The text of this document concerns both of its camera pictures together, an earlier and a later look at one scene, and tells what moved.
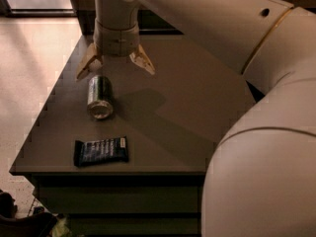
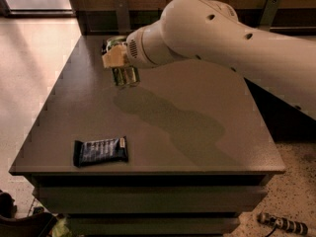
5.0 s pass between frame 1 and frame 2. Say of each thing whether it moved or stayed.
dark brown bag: stayed
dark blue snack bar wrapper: stayed
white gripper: moved
